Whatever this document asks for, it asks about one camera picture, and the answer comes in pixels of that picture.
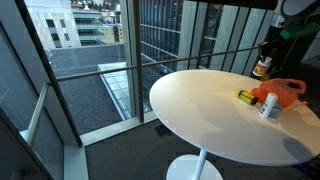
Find white-capped bottle with orange label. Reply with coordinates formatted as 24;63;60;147
251;55;273;80

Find metal window handrail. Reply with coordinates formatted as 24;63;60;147
24;81;52;148
54;46;264;83

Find white table pedestal base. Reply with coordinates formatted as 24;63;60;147
165;148;225;180

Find grey window mullion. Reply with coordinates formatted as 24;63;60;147
119;0;145;124
13;0;84;148

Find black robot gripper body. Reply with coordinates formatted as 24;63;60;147
266;31;292;57

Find black overhead beam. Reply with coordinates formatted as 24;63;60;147
195;0;280;11

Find yellow bottle with black cap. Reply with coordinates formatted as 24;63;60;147
235;88;260;107

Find orange plastic bag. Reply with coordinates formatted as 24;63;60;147
250;77;309;110

